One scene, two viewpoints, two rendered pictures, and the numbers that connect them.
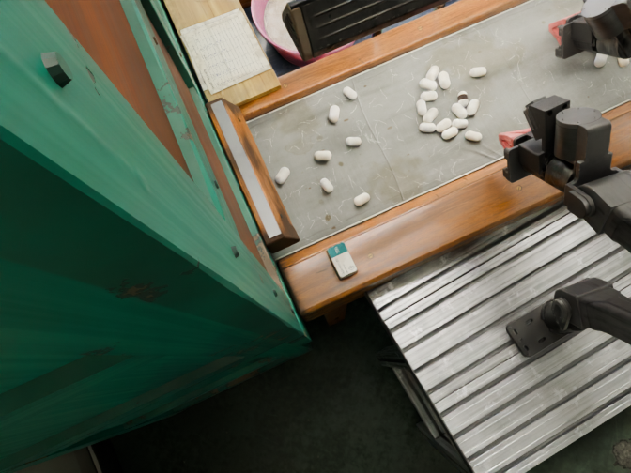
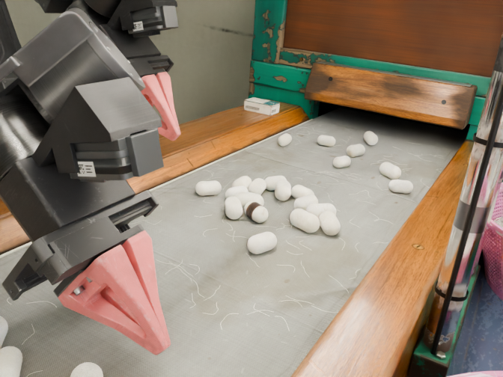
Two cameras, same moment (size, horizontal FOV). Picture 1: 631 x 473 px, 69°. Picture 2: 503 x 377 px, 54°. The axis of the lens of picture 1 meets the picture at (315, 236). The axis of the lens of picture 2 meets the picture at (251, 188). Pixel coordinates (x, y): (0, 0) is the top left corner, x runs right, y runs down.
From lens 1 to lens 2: 125 cm
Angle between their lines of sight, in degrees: 78
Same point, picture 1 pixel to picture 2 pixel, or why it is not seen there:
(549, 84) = not seen: hidden behind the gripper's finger
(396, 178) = (266, 158)
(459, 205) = (183, 139)
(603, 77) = not seen: outside the picture
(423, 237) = (203, 124)
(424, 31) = (405, 244)
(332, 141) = (362, 164)
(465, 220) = not seen: hidden behind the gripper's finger
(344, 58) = (454, 194)
